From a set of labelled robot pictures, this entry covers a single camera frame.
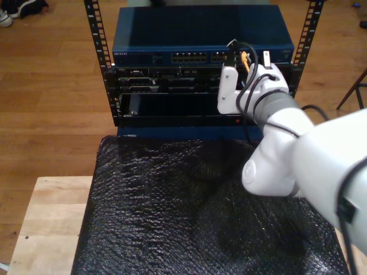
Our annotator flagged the black server chassis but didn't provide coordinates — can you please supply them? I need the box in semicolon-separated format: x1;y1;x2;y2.
104;65;299;97

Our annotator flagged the black rack shelf tray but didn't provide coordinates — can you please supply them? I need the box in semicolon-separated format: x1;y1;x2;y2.
114;92;259;128

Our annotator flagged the black camera cable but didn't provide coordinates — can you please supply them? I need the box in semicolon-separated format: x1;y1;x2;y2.
226;41;367;275

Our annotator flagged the black perforated rack frame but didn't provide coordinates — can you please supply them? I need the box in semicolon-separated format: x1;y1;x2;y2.
83;0;326;128

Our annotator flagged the blue network switch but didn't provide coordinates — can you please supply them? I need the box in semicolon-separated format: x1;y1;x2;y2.
111;5;295;67

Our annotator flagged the dark sneaker white sole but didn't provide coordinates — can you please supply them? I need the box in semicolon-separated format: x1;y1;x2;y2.
5;0;49;19

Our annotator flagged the blue metal base panel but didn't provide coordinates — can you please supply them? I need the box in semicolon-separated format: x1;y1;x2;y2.
116;125;263;141

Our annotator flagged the yellow network cable clear plug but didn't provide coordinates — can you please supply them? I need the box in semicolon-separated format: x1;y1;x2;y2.
240;51;251;73

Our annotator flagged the black bubble wrap mat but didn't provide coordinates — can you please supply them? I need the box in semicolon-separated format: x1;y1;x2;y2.
71;136;350;275

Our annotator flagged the dark brown wooden chair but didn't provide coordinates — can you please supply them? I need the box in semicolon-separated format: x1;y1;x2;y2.
337;67;367;111

